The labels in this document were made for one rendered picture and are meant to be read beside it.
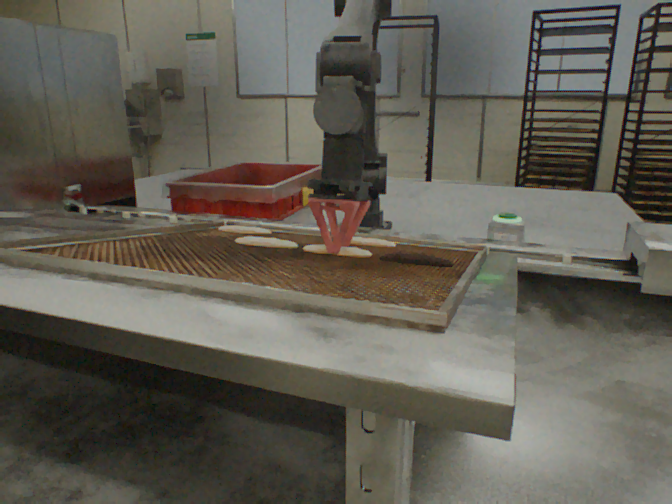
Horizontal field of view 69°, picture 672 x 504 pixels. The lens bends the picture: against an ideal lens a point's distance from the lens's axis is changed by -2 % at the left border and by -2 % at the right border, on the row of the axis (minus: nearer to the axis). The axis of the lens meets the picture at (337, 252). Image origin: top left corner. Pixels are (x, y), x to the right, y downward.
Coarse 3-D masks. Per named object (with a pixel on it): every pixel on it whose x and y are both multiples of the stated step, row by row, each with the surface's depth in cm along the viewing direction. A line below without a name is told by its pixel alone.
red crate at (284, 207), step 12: (300, 192) 142; (180, 204) 132; (192, 204) 131; (204, 204) 130; (216, 204) 129; (228, 204) 128; (240, 204) 127; (252, 204) 126; (264, 204) 125; (276, 204) 127; (288, 204) 135; (300, 204) 143; (252, 216) 127; (264, 216) 126; (276, 216) 127; (288, 216) 135
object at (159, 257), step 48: (48, 240) 60; (96, 240) 66; (144, 240) 71; (192, 240) 74; (288, 240) 81; (432, 240) 84; (192, 288) 42; (240, 288) 40; (288, 288) 45; (336, 288) 46
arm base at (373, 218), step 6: (372, 198) 120; (378, 198) 119; (372, 204) 118; (378, 204) 119; (372, 210) 118; (378, 210) 120; (366, 216) 117; (372, 216) 118; (378, 216) 119; (366, 222) 118; (372, 222) 118; (378, 222) 119; (384, 222) 123; (390, 222) 123; (378, 228) 117; (384, 228) 117; (390, 228) 122
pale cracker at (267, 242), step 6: (240, 240) 73; (246, 240) 73; (252, 240) 72; (258, 240) 72; (264, 240) 72; (270, 240) 72; (276, 240) 72; (282, 240) 73; (270, 246) 71; (276, 246) 71; (282, 246) 71; (288, 246) 71; (294, 246) 71
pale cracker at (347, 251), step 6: (306, 246) 70; (312, 246) 69; (318, 246) 69; (324, 246) 69; (342, 246) 69; (318, 252) 68; (324, 252) 68; (342, 252) 67; (348, 252) 67; (354, 252) 67; (360, 252) 67; (366, 252) 67
